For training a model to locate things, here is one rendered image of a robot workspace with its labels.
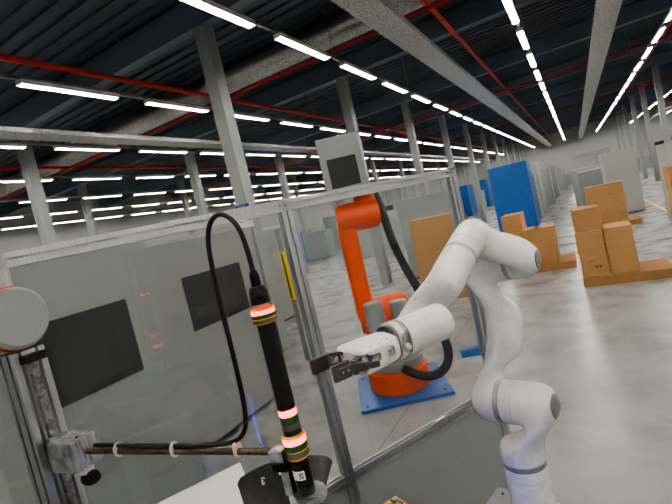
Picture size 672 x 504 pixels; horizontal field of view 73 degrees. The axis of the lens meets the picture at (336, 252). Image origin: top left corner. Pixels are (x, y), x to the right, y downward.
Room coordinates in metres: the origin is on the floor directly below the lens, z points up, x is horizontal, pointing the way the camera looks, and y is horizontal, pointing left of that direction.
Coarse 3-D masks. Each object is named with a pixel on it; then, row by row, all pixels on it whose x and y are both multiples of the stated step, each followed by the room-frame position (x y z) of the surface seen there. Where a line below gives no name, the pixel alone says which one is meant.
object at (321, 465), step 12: (312, 456) 0.99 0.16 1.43; (324, 456) 0.99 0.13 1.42; (264, 468) 1.00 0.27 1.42; (312, 468) 0.97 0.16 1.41; (324, 468) 0.96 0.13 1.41; (240, 480) 1.00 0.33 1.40; (252, 480) 0.99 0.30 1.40; (276, 480) 0.97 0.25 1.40; (324, 480) 0.94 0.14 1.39; (240, 492) 0.99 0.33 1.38; (252, 492) 0.98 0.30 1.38; (264, 492) 0.97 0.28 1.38; (276, 492) 0.95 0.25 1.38
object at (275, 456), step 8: (272, 448) 0.82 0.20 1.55; (272, 456) 0.81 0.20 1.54; (280, 456) 0.80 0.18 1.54; (272, 464) 0.81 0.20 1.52; (280, 464) 0.80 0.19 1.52; (288, 464) 0.80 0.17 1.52; (280, 472) 0.80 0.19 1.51; (288, 472) 0.80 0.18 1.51; (288, 480) 0.80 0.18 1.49; (288, 488) 0.80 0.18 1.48; (296, 488) 0.81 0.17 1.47; (320, 488) 0.80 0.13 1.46; (296, 496) 0.80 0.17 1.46; (312, 496) 0.79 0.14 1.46; (320, 496) 0.78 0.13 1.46
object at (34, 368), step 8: (32, 352) 1.09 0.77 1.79; (40, 352) 1.09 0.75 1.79; (24, 360) 1.06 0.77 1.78; (32, 360) 1.07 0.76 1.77; (32, 368) 1.07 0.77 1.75; (32, 376) 1.07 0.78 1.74; (40, 376) 1.09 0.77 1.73; (40, 384) 1.08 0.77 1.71; (40, 392) 1.08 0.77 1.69; (40, 400) 1.07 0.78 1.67; (48, 400) 1.09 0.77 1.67; (40, 408) 1.08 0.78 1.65; (48, 408) 1.08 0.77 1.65; (48, 416) 1.08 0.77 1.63; (48, 424) 1.07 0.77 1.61; (48, 432) 1.08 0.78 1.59; (56, 432) 1.09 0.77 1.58; (64, 480) 1.08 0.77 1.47; (64, 488) 1.08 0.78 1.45; (72, 488) 1.09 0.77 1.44; (72, 496) 1.08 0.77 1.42
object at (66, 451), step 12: (60, 432) 1.09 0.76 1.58; (72, 432) 1.09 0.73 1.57; (84, 432) 1.07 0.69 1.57; (96, 432) 1.07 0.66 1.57; (48, 444) 1.05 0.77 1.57; (60, 444) 1.03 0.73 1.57; (72, 444) 1.01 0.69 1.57; (84, 444) 1.04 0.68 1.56; (60, 456) 1.03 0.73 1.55; (72, 456) 1.01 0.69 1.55; (84, 456) 1.03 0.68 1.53; (96, 456) 1.06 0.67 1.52; (60, 468) 1.03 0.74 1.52; (72, 468) 1.01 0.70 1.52; (84, 468) 1.02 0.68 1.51
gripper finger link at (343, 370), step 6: (348, 360) 0.83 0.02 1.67; (366, 360) 0.83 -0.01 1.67; (336, 366) 0.82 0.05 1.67; (342, 366) 0.82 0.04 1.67; (348, 366) 0.82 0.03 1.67; (354, 366) 0.82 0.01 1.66; (360, 366) 0.82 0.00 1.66; (336, 372) 0.81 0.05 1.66; (342, 372) 0.81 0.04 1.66; (348, 372) 0.82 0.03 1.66; (336, 378) 0.81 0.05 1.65; (342, 378) 0.82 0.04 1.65
